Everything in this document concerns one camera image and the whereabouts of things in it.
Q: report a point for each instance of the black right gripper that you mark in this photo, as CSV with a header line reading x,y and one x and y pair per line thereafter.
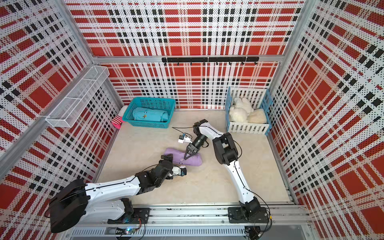
x,y
193,149

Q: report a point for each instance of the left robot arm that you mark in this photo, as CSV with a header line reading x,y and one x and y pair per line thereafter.
x,y
79,202

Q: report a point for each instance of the purple long pants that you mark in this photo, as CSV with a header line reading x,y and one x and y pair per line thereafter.
x,y
179,158

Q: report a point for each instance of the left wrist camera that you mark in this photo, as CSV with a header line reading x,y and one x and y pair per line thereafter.
x,y
179,171

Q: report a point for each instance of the cream fluffy cushion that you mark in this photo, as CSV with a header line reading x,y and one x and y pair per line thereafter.
x,y
258,116

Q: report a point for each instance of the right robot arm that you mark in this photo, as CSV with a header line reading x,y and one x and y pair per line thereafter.
x,y
227,155

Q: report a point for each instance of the blue white slatted crate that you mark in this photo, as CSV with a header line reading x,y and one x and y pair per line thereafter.
x,y
259,99

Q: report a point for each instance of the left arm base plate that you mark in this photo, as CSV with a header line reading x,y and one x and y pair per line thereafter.
x,y
135,215

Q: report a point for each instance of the white wire wall basket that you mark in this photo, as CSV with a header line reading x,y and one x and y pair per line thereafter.
x,y
67,112

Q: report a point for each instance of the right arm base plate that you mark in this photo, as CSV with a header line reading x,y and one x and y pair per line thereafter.
x,y
241,215

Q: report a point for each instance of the green circuit board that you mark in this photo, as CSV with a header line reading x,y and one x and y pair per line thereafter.
x,y
125,231

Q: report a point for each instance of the teal plastic basket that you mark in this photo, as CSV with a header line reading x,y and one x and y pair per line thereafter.
x,y
164,104

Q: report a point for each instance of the white fluffy plush toy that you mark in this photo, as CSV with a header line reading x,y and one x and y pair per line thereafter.
x,y
240,110

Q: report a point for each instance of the folded teal garment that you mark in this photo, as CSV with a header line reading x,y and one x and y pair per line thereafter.
x,y
150,115

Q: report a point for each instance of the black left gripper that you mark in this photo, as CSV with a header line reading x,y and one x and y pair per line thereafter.
x,y
168,157

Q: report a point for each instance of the black hook rail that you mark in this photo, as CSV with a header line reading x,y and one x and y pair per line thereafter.
x,y
211,60

